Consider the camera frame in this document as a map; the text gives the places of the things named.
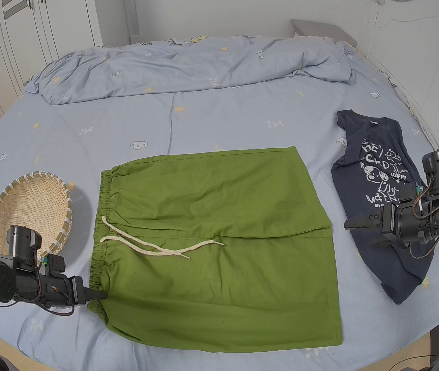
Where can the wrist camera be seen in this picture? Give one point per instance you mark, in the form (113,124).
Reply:
(55,265)
(407,193)

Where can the bed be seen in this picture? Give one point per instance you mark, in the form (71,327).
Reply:
(219,122)

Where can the green shorts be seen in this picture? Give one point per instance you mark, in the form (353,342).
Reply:
(223,265)

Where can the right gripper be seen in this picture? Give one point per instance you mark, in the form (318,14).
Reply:
(409,224)

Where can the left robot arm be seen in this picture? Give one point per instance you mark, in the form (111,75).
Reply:
(1,280)

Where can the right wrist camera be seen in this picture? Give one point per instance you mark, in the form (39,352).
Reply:
(407,193)

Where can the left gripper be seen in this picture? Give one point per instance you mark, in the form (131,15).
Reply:
(55,292)

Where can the dark blue printed T-shirt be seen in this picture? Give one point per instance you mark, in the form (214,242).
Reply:
(345,184)

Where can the pale blue quilt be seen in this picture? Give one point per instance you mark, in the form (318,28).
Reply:
(184,68)

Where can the grey bedside table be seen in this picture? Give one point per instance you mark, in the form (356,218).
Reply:
(320,27)

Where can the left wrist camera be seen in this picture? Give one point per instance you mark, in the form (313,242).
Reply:
(55,265)

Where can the round woven basket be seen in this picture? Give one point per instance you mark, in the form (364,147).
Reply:
(30,203)

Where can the white wardrobe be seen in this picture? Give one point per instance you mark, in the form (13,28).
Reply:
(18,33)

